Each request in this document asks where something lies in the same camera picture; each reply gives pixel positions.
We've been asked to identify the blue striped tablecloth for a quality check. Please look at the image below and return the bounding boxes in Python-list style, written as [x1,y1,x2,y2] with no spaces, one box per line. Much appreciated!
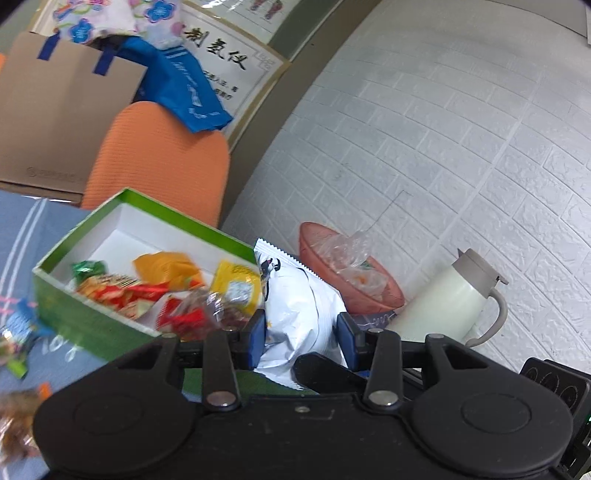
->
[0,189,116,462]

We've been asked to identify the clear packet of brown snacks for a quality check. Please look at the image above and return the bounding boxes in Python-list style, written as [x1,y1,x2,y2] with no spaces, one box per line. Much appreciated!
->
[0,382,52,464]

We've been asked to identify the blue green snack packet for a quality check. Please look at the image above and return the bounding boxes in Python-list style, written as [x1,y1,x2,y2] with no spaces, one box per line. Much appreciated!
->
[0,298,44,380]

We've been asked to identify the brown paper bag blue handles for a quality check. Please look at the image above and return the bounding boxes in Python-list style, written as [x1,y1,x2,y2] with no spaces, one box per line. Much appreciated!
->
[0,31,148,204]

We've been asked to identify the framed calligraphy wall poster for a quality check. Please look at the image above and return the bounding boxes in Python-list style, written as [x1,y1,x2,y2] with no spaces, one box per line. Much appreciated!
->
[178,21,291,148]

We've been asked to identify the laminated wall poster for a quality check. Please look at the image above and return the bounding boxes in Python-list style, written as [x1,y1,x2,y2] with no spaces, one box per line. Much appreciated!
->
[185,0,345,44]

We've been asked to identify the small yellow snack packet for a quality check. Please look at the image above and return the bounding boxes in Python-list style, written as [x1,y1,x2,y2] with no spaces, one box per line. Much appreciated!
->
[209,260,265,317]

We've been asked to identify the cream thermos jug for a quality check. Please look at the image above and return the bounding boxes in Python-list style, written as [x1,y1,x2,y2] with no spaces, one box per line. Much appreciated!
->
[385,248,510,349]

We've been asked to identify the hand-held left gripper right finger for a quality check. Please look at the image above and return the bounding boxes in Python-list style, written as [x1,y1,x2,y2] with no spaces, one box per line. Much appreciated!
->
[336,311,490,415]

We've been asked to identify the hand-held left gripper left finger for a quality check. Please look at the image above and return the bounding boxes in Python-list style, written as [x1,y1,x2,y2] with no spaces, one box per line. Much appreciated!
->
[108,310,267,413]

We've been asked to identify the orange chair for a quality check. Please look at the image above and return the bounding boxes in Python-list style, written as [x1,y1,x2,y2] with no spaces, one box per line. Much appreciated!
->
[81,100,230,229]

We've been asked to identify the green cardboard box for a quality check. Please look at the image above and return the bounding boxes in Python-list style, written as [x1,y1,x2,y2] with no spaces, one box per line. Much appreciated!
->
[32,187,259,363]

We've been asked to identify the pink plastic bowl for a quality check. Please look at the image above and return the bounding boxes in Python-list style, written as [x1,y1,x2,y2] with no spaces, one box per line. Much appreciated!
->
[298,222,406,315]

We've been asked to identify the orange snack packet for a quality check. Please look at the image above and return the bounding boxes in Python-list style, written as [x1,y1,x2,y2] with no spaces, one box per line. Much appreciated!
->
[133,251,205,291]

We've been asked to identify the clear plastic bag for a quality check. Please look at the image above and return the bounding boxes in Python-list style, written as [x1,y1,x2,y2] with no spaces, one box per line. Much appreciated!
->
[318,231,393,296]

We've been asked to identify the clear packet with red label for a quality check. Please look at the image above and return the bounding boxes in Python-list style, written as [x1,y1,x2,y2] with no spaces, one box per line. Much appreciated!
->
[156,287,252,340]

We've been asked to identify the floral cloth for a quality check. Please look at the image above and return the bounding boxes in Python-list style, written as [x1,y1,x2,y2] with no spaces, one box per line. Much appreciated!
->
[50,0,188,51]

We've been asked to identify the blue plastic bag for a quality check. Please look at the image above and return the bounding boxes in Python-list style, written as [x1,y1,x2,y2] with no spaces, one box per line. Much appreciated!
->
[111,36,234,134]

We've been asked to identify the small green snack packet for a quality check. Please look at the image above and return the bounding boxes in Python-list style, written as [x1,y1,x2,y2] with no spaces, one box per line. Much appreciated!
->
[70,260,108,281]

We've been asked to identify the red white snack packet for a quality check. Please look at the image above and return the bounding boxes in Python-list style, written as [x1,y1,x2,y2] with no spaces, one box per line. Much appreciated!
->
[75,272,171,320]

